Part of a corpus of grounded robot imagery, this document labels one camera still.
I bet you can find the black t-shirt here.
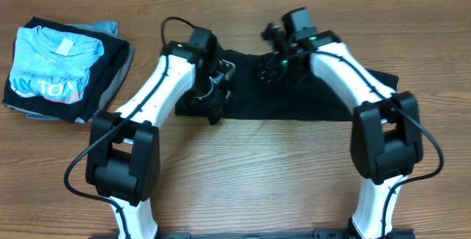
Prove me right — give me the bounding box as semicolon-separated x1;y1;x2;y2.
175;46;398;124

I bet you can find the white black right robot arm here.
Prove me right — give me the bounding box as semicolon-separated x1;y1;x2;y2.
258;7;423;238

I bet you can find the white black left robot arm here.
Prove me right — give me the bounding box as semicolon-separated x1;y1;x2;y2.
85;27;235;238

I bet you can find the grey folded garment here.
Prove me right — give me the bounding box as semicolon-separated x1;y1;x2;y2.
73;21;135;121

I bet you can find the light blue printed t-shirt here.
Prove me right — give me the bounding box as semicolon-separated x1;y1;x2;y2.
9;26;105;104

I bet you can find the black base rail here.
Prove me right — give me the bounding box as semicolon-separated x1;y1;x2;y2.
156;228;356;239

